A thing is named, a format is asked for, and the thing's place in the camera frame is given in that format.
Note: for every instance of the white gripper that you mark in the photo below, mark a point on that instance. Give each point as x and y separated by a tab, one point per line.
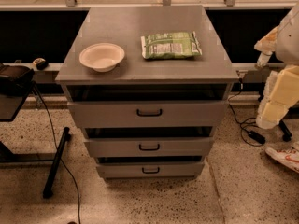
289	44

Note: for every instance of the grey top drawer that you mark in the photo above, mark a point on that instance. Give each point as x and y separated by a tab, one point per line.
137	114

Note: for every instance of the grey drawer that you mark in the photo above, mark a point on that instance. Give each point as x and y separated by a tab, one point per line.
150	169
137	114
149	147

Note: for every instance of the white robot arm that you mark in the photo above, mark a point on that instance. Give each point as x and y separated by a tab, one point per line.
283	40

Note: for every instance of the grey drawer cabinet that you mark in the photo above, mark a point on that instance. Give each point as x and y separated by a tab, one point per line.
208	78

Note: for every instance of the grey middle drawer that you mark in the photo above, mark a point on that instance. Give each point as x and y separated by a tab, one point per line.
149	147

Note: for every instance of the grey bottom drawer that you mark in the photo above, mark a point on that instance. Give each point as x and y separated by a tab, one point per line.
150	169

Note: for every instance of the black chair leg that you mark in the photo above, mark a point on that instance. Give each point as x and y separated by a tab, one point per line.
287	135

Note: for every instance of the clear plastic bottle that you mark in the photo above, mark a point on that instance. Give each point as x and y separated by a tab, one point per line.
263	59

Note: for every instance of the white orange bag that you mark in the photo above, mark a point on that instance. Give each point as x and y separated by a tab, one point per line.
287	157

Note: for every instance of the green chip bag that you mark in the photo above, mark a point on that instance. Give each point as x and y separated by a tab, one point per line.
177	45

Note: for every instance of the white paper bowl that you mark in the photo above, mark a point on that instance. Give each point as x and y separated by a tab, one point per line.
102	57

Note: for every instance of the yellow black tape measure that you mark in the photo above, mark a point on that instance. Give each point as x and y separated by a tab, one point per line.
40	63

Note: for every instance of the black stand leg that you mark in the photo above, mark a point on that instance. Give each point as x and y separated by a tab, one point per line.
47	192

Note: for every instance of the black device on stand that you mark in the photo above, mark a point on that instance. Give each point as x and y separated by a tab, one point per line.
15	84

